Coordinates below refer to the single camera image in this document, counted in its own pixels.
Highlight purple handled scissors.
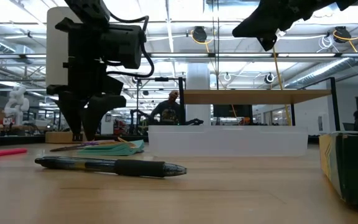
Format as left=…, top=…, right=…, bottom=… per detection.
left=49, top=140, right=101, bottom=152

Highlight wooden shelf riser black legs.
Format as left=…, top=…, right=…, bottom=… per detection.
left=178, top=77, right=341, bottom=132

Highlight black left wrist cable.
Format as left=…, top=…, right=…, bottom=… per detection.
left=106, top=11, right=155, bottom=78

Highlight teal sticky note pad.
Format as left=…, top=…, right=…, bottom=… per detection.
left=76, top=137, right=145, bottom=157

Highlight yellow hanging cable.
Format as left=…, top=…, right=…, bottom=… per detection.
left=271, top=45, right=293, bottom=127

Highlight clear pencil case purple lid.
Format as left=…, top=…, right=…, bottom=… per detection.
left=147, top=125, right=309, bottom=157

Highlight black perforated computer case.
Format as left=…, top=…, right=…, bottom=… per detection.
left=213, top=104, right=254, bottom=119

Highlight green yellow crayon box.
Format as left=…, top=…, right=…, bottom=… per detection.
left=318, top=131, right=358, bottom=208

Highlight black pen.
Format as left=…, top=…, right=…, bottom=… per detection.
left=34, top=156, right=188, bottom=179

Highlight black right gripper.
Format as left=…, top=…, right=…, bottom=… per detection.
left=232, top=0, right=339, bottom=52

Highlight white shade wooden table lamp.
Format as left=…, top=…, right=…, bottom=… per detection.
left=45, top=6, right=88, bottom=144

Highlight black metal table frame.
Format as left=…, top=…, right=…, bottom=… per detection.
left=0, top=135, right=149, bottom=147

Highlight standing person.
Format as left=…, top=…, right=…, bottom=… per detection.
left=150, top=90, right=183, bottom=126

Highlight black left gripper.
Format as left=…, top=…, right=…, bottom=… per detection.
left=46, top=17, right=145, bottom=142

